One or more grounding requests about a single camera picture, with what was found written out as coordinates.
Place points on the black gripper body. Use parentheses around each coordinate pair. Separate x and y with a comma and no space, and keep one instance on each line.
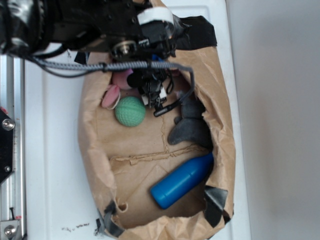
(153,86)

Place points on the pink plush bunny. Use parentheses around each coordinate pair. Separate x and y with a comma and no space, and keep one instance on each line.
(117,89)

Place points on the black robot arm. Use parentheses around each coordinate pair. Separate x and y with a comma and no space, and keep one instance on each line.
(138,36)

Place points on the grey plush bunny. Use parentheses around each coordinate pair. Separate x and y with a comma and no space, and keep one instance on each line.
(190,126)

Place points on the green dimpled ball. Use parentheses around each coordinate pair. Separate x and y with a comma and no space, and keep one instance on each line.
(130,111)

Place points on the brown paper bag bin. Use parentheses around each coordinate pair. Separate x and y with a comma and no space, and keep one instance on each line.
(123,163)

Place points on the blue plastic bottle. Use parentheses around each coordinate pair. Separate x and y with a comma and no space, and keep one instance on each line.
(181,180)

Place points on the white plastic tray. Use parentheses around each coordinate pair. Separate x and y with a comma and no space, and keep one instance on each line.
(59,203)

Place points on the aluminium frame rail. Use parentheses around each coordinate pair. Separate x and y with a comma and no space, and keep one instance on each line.
(13,223)

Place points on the black mounting bracket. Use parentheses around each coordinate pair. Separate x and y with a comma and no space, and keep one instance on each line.
(7,133)

